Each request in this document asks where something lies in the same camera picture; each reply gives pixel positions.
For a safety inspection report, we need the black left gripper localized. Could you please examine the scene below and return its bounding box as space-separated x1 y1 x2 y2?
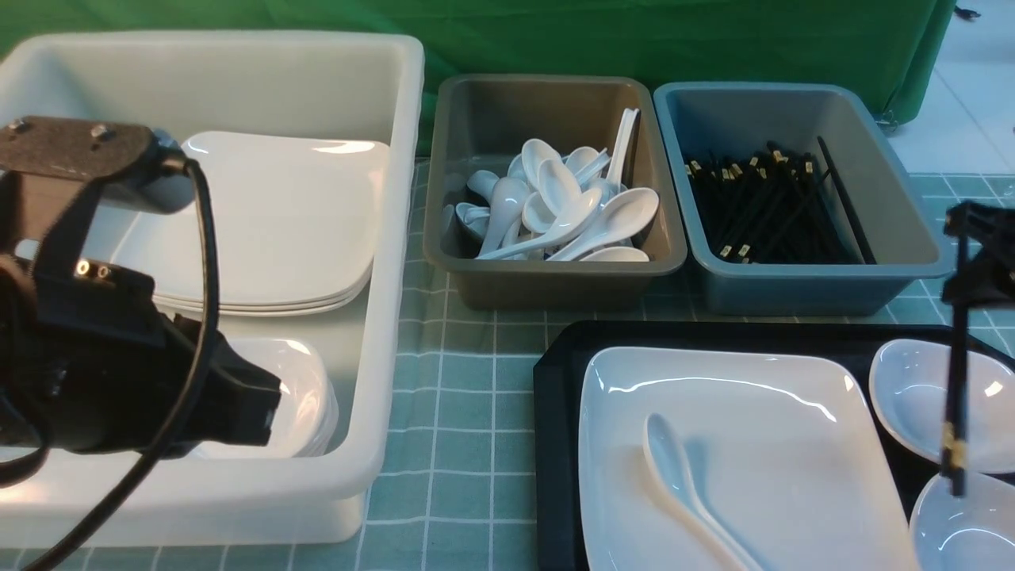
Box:
2 171 282 458

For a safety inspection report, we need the white ceramic spoon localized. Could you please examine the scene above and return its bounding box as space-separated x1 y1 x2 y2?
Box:
642 412 764 570

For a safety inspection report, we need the white small bowl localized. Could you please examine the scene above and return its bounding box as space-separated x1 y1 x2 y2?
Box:
868 339 1014 474
910 473 1014 570

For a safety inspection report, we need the white spoon pile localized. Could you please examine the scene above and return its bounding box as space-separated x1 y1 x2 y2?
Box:
536 159 581 216
477 177 530 259

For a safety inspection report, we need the white small bowl upper right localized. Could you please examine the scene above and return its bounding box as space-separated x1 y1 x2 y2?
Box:
868 339 1014 474

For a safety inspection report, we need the green backdrop cloth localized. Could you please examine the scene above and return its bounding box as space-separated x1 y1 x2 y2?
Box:
1 1 955 155

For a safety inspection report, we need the middle stacked white square plate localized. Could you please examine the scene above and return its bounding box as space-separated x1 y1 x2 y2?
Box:
151 266 373 312

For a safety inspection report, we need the green checkered tablecloth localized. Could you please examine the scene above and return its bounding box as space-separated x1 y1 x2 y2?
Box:
55 159 1013 570

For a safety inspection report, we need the bottom stacked white square plate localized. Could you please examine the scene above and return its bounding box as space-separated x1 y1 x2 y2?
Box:
155 274 373 318

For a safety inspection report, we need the white spoon centre pile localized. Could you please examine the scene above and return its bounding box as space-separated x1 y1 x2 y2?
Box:
536 159 581 216

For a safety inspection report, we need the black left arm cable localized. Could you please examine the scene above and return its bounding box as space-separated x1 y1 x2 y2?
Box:
0 155 221 571

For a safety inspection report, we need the white spoon leaning upright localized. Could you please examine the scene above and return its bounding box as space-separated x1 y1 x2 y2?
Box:
605 108 639 190

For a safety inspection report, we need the top stacked white bowl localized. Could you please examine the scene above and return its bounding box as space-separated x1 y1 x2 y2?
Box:
187 337 339 460

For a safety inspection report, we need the large white plastic tub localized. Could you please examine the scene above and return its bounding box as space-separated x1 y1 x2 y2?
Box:
1 30 424 548

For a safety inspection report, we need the top stacked white square plate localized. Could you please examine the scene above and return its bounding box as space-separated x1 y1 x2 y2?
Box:
83 131 390 315

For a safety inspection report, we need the blue-grey chopstick bin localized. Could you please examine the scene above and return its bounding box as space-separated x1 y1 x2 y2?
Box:
653 81 953 316

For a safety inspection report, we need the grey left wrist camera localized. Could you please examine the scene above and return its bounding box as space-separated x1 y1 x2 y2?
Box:
2 116 193 216

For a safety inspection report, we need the black serving tray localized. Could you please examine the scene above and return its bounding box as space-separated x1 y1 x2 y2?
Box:
533 320 1015 571

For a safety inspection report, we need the white small bowl lower right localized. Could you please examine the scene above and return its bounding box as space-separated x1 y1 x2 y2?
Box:
910 473 1014 570

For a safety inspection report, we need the white spoon front large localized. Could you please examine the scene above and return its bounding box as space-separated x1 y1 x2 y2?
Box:
547 187 660 263

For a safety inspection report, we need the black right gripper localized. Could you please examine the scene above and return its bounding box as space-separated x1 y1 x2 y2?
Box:
941 200 1014 307

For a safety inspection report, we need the large white rice plate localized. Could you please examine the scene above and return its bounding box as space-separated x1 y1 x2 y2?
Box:
579 347 918 570

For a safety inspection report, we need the stacked white square plate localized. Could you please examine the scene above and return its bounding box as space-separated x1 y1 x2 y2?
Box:
151 266 373 312
83 131 390 315
155 274 373 318

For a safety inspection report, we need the brown-grey spoon bin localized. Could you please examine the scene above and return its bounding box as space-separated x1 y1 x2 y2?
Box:
422 75 688 311

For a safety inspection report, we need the white spoon left pile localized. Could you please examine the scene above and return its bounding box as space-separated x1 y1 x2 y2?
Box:
477 177 530 259

